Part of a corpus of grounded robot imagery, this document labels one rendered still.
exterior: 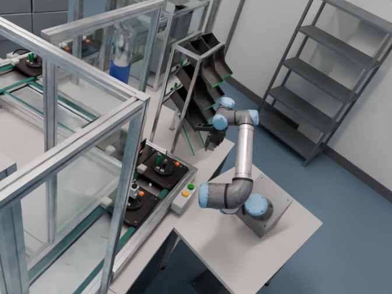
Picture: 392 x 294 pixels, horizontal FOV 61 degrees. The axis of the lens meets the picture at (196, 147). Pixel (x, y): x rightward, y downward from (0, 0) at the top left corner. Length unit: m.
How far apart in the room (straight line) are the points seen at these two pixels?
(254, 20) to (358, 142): 2.14
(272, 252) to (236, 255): 0.24
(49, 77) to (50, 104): 0.10
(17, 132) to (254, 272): 1.70
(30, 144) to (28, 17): 2.27
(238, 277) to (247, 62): 3.75
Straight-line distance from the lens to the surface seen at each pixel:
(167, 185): 2.03
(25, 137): 2.40
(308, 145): 4.55
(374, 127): 4.54
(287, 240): 2.25
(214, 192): 1.50
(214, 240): 2.02
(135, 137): 0.88
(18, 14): 4.31
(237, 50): 5.26
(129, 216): 1.84
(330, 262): 3.58
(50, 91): 1.13
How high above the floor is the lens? 2.44
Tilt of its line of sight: 39 degrees down
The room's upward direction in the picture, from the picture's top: 20 degrees clockwise
